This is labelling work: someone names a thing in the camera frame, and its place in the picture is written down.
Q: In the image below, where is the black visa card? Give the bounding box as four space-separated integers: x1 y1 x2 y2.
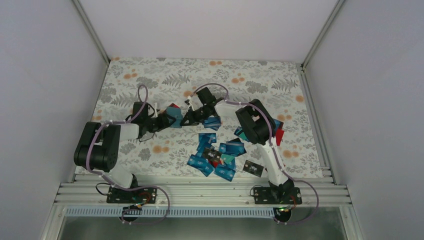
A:
242 160 264 177
202 147 222 162

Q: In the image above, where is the black visa card right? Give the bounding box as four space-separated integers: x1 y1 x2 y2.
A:
242 160 264 177

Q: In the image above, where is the blue card middle right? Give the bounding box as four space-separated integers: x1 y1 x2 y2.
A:
218 138 247 157

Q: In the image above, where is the aluminium frame post left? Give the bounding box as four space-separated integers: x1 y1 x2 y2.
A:
71 0 111 66

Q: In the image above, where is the black visa card centre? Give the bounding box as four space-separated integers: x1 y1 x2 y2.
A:
202 147 222 162

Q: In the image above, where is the floral patterned table mat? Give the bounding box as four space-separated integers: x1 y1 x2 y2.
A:
92 57 323 184

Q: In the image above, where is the blue card far right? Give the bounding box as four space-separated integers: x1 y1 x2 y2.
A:
273 119 284 131

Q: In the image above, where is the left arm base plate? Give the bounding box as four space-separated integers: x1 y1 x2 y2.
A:
106 187 158 205

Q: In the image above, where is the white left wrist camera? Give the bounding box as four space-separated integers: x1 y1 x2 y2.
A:
151 102 160 118

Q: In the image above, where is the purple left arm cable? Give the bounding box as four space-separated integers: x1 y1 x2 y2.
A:
85 84 171 227

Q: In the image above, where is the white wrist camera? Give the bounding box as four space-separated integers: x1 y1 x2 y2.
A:
184 96 196 111
151 102 160 118

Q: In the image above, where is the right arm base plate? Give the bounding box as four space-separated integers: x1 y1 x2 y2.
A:
250 185 303 205

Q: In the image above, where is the teal green card right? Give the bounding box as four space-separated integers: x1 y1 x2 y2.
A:
234 126 250 142

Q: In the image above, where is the aluminium rail base front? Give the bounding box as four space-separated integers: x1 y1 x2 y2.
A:
54 174 352 207

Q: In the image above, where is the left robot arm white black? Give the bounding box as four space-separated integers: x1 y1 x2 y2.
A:
73 101 177 203

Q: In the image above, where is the aluminium frame post right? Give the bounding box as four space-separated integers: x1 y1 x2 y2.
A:
301 0 346 71

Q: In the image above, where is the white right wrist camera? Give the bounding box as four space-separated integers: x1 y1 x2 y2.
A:
184 96 196 111

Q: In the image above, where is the teal card centre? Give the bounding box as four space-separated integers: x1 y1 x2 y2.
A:
220 153 235 164

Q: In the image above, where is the blue card stack upper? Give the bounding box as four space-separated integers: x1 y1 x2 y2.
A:
202 116 222 131

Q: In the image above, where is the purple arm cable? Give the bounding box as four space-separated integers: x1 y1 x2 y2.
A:
189 82 320 226
85 84 171 227

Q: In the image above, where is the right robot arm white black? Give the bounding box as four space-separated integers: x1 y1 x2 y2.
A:
180 84 295 204

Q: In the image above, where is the red card far right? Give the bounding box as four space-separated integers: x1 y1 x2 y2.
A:
275 128 285 147

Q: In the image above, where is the grey cable duct front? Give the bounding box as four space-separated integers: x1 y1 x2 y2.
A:
64 206 275 219

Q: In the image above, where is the aluminium frame post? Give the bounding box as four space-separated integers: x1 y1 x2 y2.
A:
301 0 346 71
71 0 111 66

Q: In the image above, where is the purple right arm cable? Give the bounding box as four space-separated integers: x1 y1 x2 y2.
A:
189 82 320 226

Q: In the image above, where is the teal leather card holder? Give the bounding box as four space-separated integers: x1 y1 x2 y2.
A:
165 103 183 128

